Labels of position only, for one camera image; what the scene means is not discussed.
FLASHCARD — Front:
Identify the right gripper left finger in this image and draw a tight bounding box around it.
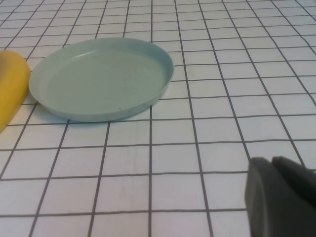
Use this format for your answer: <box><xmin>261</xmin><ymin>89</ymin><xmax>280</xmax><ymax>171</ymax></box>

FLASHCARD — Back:
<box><xmin>244</xmin><ymin>157</ymin><xmax>316</xmax><ymax>237</ymax></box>

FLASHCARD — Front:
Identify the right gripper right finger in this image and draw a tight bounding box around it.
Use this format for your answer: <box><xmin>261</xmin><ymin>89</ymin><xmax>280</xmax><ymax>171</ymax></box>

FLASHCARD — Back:
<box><xmin>271</xmin><ymin>156</ymin><xmax>316</xmax><ymax>235</ymax></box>

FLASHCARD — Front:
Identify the yellow banana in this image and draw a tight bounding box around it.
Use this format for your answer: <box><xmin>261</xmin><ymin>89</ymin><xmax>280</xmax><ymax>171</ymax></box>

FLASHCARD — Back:
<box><xmin>0</xmin><ymin>50</ymin><xmax>31</xmax><ymax>134</ymax></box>

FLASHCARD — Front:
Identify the pale blue-green round plate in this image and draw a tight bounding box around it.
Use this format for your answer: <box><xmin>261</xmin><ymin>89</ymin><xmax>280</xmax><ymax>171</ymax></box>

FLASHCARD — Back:
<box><xmin>28</xmin><ymin>37</ymin><xmax>175</xmax><ymax>123</ymax></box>

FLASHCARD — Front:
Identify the white grid-pattern tablecloth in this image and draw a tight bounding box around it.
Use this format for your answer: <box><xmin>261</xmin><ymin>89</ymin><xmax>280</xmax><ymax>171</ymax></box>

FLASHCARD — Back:
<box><xmin>0</xmin><ymin>0</ymin><xmax>316</xmax><ymax>237</ymax></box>

